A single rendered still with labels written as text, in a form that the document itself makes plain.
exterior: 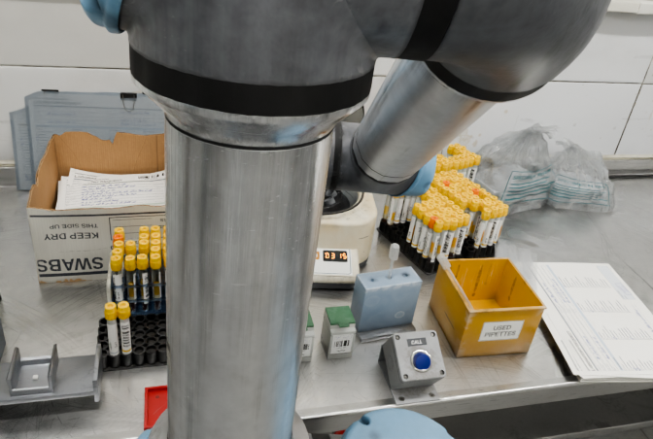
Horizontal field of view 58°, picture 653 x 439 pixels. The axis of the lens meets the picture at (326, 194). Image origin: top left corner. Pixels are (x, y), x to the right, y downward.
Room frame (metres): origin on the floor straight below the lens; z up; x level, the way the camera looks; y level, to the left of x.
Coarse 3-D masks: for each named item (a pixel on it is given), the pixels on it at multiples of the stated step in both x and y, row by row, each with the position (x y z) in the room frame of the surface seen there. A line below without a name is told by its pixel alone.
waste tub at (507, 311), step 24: (456, 264) 0.84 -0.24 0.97; (480, 264) 0.85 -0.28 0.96; (504, 264) 0.87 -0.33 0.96; (432, 288) 0.83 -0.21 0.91; (456, 288) 0.76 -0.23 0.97; (480, 288) 0.86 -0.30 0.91; (504, 288) 0.85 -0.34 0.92; (528, 288) 0.79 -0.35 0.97; (432, 312) 0.81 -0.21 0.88; (456, 312) 0.75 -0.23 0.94; (480, 312) 0.71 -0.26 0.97; (504, 312) 0.73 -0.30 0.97; (528, 312) 0.74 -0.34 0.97; (456, 336) 0.73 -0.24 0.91; (480, 336) 0.72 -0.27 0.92; (504, 336) 0.73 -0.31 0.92; (528, 336) 0.74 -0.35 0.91
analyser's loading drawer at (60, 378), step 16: (16, 352) 0.54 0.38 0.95; (96, 352) 0.57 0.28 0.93; (0, 368) 0.54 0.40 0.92; (16, 368) 0.53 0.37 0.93; (32, 368) 0.55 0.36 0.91; (48, 368) 0.55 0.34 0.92; (64, 368) 0.55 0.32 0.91; (80, 368) 0.56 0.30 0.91; (96, 368) 0.54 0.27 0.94; (0, 384) 0.52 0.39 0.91; (16, 384) 0.52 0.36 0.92; (32, 384) 0.52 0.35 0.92; (48, 384) 0.53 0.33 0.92; (64, 384) 0.53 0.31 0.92; (80, 384) 0.53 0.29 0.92; (96, 384) 0.52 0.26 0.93; (0, 400) 0.49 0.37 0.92; (16, 400) 0.50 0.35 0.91; (32, 400) 0.50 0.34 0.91; (96, 400) 0.52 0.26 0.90
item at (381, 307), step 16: (384, 272) 0.78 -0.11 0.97; (400, 272) 0.79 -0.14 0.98; (368, 288) 0.73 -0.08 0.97; (384, 288) 0.74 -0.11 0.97; (400, 288) 0.75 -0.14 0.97; (416, 288) 0.77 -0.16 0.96; (352, 304) 0.76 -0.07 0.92; (368, 304) 0.73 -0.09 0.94; (384, 304) 0.74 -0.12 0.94; (400, 304) 0.76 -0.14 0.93; (416, 304) 0.77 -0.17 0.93; (368, 320) 0.74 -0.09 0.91; (384, 320) 0.75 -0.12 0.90; (400, 320) 0.76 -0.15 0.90; (368, 336) 0.72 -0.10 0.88; (384, 336) 0.73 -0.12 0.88
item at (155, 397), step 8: (152, 392) 0.56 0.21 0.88; (160, 392) 0.57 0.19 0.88; (152, 400) 0.55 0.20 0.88; (160, 400) 0.55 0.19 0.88; (144, 408) 0.53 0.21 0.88; (152, 408) 0.54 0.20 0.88; (160, 408) 0.54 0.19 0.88; (144, 416) 0.52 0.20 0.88; (152, 416) 0.53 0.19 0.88; (144, 424) 0.51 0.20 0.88; (152, 424) 0.51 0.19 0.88
